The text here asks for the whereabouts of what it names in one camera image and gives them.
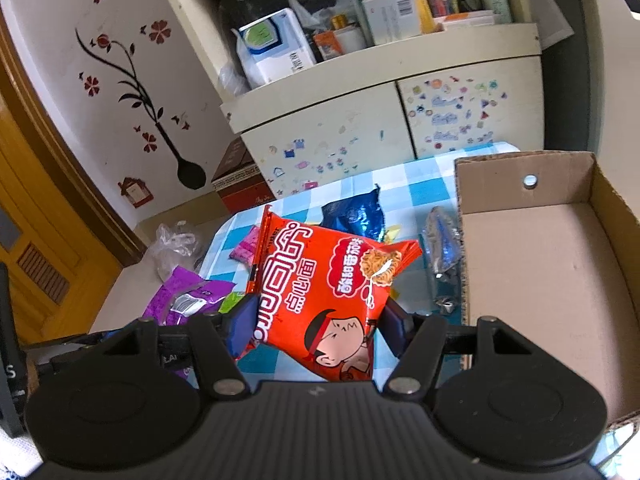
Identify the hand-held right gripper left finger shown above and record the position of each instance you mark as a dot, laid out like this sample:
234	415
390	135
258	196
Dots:
243	324

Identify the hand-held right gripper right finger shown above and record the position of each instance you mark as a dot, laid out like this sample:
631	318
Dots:
395	329

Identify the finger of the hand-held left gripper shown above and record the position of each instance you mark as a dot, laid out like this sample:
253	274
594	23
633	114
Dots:
65	347

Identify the purple snack packet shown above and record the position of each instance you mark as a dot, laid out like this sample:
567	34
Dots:
180	297

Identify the red noodle snack packet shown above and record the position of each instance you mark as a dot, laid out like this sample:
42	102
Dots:
320	280

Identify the shiny blue snack packet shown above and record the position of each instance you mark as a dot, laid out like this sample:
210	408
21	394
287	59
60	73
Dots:
356	215

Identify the green snack packet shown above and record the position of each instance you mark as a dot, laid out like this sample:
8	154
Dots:
231	301

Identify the pink snack packet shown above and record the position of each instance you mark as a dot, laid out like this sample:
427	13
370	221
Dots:
246	247

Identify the clear silver snack packet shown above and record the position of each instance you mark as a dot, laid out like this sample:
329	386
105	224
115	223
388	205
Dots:
442	247

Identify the clear plastic bag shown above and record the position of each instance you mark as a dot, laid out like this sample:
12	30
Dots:
175	250

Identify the wooden door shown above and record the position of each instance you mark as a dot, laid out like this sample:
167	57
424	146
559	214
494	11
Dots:
35	240

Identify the brown patterned carton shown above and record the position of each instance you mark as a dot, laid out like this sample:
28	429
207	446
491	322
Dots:
239	180

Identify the blue checkered tablecloth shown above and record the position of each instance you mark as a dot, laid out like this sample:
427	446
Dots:
340	195

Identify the cream cabinet with stickers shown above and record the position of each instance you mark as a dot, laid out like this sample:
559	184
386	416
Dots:
345	115

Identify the white and blue box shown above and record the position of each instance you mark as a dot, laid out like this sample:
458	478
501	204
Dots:
272	47

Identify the small orange box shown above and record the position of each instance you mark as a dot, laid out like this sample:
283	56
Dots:
328	44

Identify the white labelled cardboard box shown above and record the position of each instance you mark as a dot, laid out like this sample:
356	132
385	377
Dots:
387	10

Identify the yellow box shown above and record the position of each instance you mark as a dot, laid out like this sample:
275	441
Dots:
422	5

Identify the white plastic bag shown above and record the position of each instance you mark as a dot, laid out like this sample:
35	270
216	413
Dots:
315	2

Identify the pale refrigerator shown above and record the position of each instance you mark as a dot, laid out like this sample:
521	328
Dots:
617	85

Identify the grey hanging cloth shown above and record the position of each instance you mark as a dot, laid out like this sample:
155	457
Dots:
555	10

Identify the red house wall sticker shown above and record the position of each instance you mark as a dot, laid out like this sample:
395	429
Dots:
134	191

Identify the flower vase wall sticker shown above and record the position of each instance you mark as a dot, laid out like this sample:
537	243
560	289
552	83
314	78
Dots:
165	135

